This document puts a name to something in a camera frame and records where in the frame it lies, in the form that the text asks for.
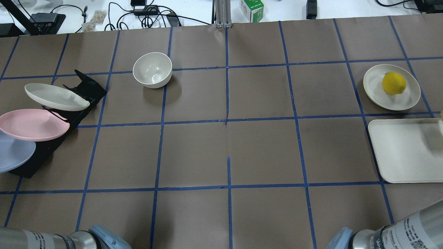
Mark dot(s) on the blue plate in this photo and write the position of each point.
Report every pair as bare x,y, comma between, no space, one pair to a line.
14,152

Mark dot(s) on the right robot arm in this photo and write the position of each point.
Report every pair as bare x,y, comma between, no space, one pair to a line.
421,230

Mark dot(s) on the aluminium frame post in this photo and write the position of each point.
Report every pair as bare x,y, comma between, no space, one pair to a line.
221,13

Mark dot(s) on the yellow lemon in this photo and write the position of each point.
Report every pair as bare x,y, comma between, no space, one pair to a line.
394,83

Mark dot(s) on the black plate rack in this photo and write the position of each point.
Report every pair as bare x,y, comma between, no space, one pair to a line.
89,90

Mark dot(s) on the green white box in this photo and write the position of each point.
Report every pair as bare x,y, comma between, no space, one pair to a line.
252,9

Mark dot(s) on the cream tray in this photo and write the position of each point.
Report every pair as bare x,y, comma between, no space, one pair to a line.
408,150

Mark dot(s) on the pink plate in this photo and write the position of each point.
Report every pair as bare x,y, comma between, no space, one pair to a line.
33,125

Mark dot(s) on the white plate with lemon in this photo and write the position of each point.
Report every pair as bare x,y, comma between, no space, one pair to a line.
402,97

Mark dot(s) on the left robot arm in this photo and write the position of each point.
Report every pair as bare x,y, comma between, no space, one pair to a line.
96,237

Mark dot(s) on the cream plate in rack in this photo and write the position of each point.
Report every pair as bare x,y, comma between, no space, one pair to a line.
56,97

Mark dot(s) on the cream bowl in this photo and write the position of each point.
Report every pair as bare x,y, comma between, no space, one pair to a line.
153,70

